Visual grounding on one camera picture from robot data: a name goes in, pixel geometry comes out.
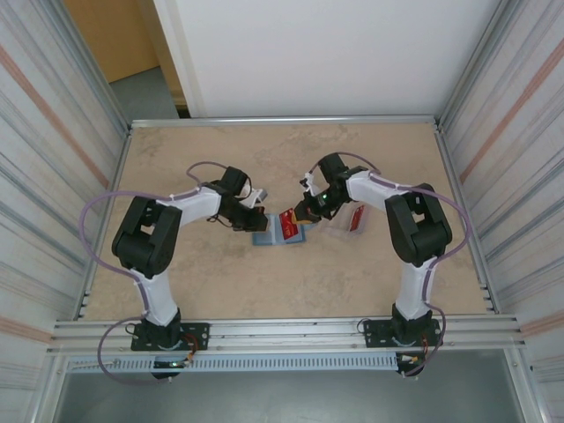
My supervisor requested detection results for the aluminium table edge rail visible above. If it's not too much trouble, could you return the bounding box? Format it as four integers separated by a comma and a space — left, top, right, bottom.
129, 115, 443, 130

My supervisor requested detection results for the grey metal panel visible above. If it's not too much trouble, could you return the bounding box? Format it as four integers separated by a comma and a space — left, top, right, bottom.
52, 372, 528, 423

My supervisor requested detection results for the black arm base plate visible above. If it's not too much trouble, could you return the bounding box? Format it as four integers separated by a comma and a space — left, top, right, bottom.
363, 317, 443, 349
130, 323, 211, 353

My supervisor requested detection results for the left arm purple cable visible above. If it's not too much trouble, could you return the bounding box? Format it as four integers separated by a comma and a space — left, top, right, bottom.
81, 160, 230, 387

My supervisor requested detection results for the wooden door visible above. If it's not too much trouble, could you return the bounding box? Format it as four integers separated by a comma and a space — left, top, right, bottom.
63, 0, 160, 84

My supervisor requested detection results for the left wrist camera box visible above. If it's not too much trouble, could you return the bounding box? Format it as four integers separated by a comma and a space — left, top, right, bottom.
239, 187, 269, 209

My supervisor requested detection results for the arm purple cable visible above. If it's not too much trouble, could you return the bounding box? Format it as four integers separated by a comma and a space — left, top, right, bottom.
306, 152, 472, 379
81, 160, 230, 387

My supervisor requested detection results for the blue leather card holder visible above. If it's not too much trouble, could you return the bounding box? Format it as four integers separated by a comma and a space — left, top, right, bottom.
250, 213, 308, 248

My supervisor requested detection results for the white door frame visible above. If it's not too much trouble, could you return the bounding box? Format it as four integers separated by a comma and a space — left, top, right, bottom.
152, 0, 208, 119

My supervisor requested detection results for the aluminium side rail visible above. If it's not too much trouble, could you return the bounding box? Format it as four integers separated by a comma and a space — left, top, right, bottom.
434, 122, 501, 315
78, 124, 134, 321

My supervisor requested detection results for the wide aluminium mounting rail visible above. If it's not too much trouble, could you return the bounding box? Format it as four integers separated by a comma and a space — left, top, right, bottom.
50, 315, 528, 355

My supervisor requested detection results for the red credit card stack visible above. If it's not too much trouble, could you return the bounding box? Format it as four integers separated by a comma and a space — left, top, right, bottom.
346, 204, 367, 234

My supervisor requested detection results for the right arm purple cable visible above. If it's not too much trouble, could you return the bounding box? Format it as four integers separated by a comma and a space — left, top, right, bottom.
306, 152, 472, 379

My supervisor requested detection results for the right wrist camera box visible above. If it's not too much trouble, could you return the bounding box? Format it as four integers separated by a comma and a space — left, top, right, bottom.
299, 173, 319, 197

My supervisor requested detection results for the clear bag with red card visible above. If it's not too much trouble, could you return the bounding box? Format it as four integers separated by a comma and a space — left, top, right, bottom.
317, 203, 370, 242

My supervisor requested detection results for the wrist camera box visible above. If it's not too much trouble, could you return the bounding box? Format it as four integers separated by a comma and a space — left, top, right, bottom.
299, 173, 319, 197
239, 187, 269, 209

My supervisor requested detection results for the grey slotted cable duct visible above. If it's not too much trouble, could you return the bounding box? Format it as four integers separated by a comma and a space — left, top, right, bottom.
65, 354, 400, 375

